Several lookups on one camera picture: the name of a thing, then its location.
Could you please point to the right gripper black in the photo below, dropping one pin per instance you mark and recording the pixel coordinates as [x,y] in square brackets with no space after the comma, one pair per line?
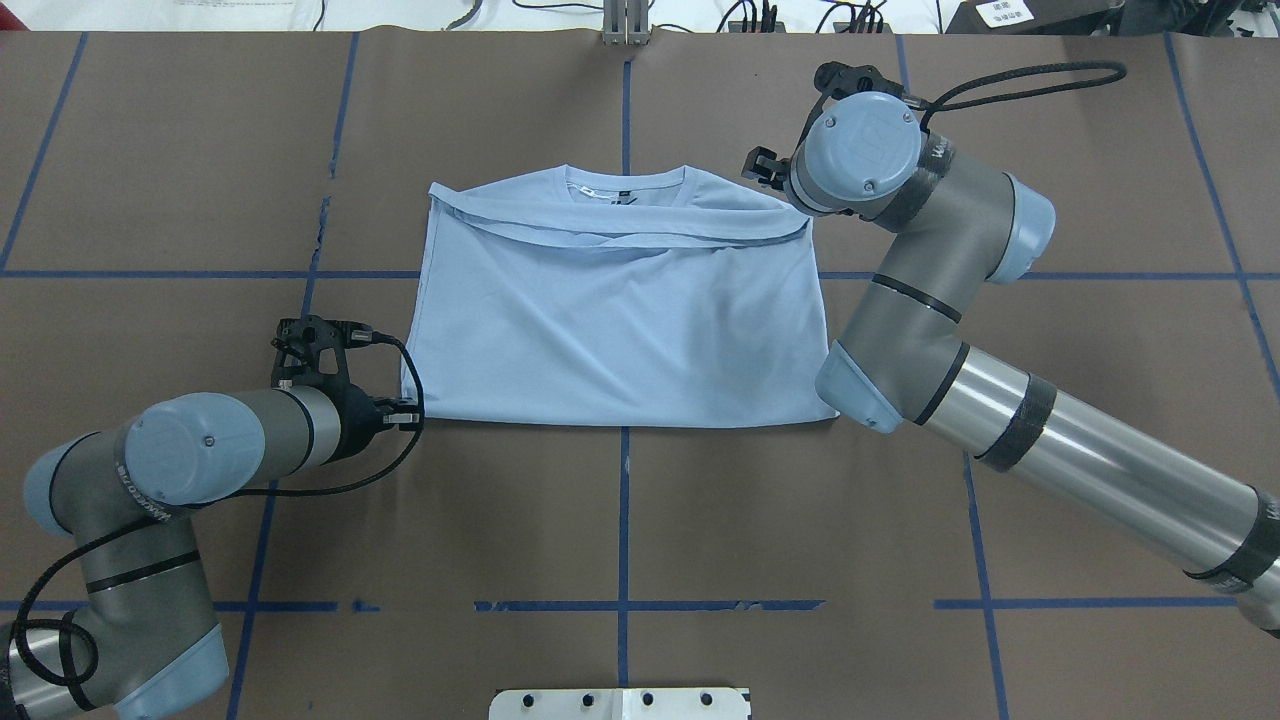
[765,165]

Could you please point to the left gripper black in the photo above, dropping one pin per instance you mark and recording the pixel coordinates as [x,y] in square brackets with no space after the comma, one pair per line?
[353,424]

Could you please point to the light blue t-shirt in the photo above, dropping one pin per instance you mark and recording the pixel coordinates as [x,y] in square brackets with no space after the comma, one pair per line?
[565,297]

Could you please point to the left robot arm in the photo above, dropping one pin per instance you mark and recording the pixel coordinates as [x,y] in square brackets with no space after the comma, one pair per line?
[148,643]

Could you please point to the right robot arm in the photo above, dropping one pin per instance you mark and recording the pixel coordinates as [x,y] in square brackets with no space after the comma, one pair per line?
[1015,389]

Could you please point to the white mounting plate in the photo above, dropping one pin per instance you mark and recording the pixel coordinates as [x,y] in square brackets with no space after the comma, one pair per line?
[623,703]

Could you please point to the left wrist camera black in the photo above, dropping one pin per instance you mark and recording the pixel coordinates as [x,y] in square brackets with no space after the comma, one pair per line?
[311,352]

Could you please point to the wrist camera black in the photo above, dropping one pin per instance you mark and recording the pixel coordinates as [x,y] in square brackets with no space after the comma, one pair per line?
[836,81]
[311,352]

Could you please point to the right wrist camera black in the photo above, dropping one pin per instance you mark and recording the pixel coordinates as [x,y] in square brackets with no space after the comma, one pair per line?
[836,81]

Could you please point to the aluminium frame post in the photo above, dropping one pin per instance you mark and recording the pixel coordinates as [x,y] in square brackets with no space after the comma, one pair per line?
[626,22]

